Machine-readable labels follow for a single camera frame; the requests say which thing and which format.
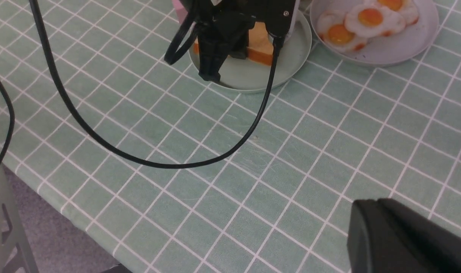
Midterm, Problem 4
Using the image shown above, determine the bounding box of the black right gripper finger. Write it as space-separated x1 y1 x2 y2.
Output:
347 198 461 273

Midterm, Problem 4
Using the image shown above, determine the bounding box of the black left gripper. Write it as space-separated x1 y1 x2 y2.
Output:
180 0 300 82

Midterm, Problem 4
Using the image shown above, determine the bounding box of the toast slice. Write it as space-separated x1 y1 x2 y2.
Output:
193 22 275 66

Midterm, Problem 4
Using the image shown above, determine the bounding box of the fried egg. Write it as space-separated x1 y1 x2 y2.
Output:
376 0 419 26
344 4 406 38
317 10 369 53

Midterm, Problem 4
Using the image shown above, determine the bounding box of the green centre plate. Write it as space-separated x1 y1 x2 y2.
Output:
188 11 313 94

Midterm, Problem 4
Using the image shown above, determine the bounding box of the pink foam cube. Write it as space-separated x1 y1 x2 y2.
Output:
172 0 188 24

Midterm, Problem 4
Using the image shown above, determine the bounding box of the grey egg plate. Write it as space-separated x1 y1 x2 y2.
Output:
325 0 439 67

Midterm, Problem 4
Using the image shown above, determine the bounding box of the grey metal stand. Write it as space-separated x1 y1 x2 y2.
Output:
0 168 39 273

